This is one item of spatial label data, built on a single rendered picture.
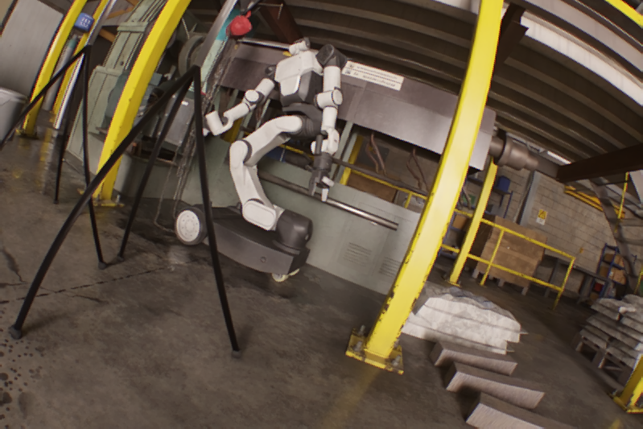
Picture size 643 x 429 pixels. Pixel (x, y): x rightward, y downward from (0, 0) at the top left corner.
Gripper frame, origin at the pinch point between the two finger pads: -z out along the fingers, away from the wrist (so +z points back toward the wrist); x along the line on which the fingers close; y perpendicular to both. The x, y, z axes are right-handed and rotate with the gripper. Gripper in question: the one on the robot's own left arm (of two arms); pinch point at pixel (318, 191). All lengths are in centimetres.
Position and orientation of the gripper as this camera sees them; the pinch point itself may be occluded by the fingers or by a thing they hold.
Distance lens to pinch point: 137.0
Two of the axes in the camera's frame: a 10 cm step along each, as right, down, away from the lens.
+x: -5.6, -2.7, -7.8
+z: 1.4, -9.6, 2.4
